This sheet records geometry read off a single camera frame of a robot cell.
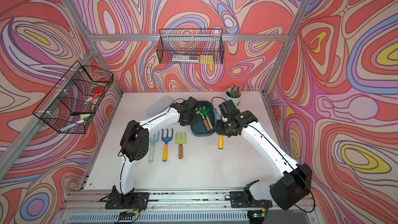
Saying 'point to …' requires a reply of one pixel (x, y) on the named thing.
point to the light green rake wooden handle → (200, 111)
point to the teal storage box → (211, 114)
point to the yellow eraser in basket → (206, 59)
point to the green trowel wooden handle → (205, 110)
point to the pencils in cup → (235, 91)
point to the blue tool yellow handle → (221, 142)
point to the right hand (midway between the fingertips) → (221, 134)
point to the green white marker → (69, 126)
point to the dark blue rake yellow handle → (166, 138)
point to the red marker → (95, 94)
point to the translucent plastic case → (159, 106)
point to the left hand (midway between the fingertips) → (196, 121)
